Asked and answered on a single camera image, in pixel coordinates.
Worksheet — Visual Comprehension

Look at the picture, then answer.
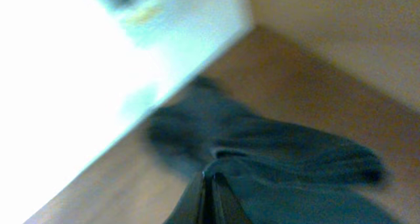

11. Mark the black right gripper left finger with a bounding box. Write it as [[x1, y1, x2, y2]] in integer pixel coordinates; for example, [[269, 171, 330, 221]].
[[164, 173, 206, 224]]

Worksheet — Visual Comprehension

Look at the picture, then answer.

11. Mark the black Nike t-shirt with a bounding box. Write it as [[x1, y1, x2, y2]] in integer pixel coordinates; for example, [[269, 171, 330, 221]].
[[147, 78, 396, 223]]

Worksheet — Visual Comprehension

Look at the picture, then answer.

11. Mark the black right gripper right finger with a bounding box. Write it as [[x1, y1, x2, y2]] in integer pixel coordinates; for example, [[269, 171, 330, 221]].
[[211, 173, 253, 224]]

